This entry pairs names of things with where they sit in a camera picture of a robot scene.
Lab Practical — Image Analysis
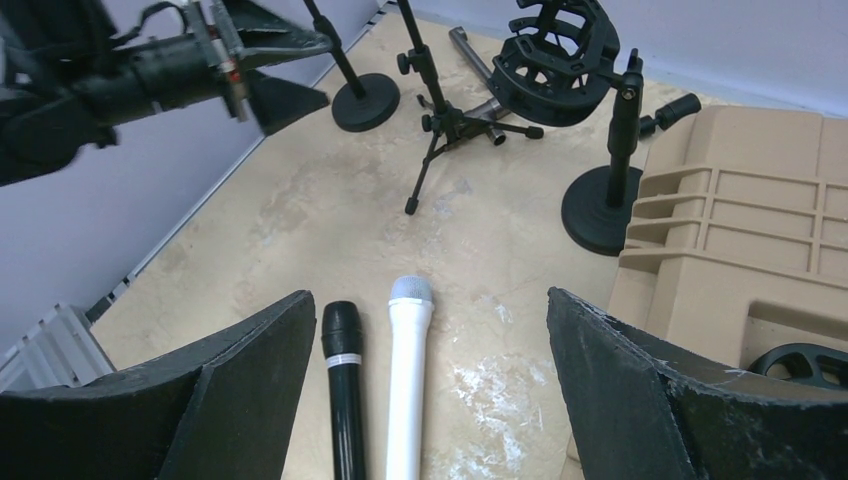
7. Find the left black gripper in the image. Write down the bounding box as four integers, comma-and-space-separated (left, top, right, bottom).
86, 0, 333, 136

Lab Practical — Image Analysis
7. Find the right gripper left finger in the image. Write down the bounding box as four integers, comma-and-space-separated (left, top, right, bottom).
1, 290, 316, 479

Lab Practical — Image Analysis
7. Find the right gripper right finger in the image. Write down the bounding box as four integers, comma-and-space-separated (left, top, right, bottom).
546, 287, 847, 479

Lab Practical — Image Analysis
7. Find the black microphone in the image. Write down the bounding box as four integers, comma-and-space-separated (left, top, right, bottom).
321, 300, 367, 479

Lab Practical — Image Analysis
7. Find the white microphone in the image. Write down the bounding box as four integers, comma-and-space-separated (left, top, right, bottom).
385, 275, 434, 479

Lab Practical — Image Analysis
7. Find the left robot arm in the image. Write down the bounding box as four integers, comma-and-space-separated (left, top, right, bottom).
1, 1, 334, 185

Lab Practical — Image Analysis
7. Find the black clip microphone stand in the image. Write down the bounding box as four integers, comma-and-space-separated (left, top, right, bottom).
303, 0, 401, 133

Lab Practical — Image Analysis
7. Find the black tripod microphone stand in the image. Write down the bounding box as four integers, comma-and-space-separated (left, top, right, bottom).
397, 0, 544, 215

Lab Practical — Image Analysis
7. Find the tan hard plastic case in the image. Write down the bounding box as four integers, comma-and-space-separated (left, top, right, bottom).
598, 106, 847, 395

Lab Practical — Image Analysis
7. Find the grey metal tube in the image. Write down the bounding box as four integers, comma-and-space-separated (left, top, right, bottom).
448, 26, 509, 146

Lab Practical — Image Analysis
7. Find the black round base shock-mount stand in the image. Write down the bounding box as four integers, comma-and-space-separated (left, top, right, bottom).
487, 0, 647, 258

